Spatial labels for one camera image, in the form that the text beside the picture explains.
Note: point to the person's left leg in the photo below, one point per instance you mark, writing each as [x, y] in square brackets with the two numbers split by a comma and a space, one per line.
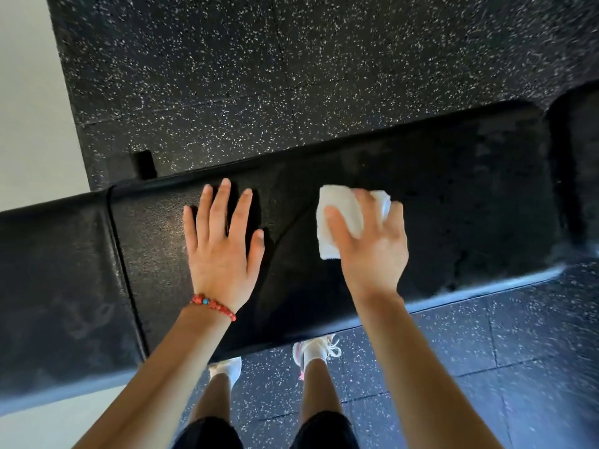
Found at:
[213, 399]

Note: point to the person's right white shoe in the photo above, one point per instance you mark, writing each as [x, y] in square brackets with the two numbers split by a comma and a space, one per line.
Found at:
[327, 346]

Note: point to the white sock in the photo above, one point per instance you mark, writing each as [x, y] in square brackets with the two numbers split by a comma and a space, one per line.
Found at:
[313, 351]

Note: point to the black padded workout bench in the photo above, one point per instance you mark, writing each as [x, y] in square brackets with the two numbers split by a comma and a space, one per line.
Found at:
[468, 205]

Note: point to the person's left little finger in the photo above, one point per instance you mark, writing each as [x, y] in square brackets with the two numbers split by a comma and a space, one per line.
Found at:
[190, 229]

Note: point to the black bench foot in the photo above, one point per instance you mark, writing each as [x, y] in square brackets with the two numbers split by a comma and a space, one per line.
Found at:
[145, 164]

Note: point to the black shorts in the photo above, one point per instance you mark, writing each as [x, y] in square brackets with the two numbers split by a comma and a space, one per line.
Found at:
[323, 432]

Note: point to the person's white shoe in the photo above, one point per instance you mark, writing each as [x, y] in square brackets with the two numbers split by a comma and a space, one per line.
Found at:
[327, 346]
[227, 367]

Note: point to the person's right leg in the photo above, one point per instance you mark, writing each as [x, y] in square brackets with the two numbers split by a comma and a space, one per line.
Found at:
[320, 388]

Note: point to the person's right forearm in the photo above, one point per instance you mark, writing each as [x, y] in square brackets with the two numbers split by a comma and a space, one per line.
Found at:
[416, 378]

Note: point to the person's right thumb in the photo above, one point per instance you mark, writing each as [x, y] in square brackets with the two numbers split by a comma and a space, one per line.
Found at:
[339, 231]

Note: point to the person's right middle finger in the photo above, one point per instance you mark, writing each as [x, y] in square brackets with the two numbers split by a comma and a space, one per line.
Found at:
[396, 217]

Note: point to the person's leg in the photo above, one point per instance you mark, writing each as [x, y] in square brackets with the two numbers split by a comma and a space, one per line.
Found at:
[320, 388]
[213, 399]

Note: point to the person's left white shoe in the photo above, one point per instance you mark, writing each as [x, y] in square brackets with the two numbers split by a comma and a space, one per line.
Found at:
[227, 367]

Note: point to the person's left forearm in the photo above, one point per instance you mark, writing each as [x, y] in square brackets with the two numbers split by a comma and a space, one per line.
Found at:
[164, 378]

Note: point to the person's left middle finger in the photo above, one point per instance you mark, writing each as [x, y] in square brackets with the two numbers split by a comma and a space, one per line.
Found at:
[220, 208]

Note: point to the person's left thumb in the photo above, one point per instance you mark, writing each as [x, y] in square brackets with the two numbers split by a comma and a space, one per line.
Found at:
[256, 252]

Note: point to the person's right hand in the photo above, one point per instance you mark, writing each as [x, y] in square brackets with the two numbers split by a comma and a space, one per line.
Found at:
[379, 261]

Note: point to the person's left hand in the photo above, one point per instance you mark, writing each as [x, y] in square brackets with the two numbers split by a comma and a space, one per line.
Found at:
[217, 261]

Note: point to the white cloth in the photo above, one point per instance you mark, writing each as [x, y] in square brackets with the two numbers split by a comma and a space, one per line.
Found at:
[334, 203]

